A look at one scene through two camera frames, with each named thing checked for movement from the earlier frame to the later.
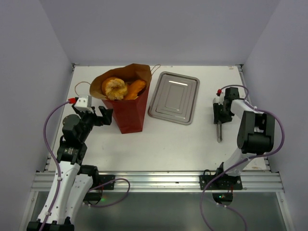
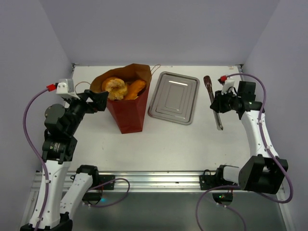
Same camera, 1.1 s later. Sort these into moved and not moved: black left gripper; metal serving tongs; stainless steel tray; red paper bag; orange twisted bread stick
Moved: black left gripper; metal serving tongs
Not moved: orange twisted bread stick; red paper bag; stainless steel tray
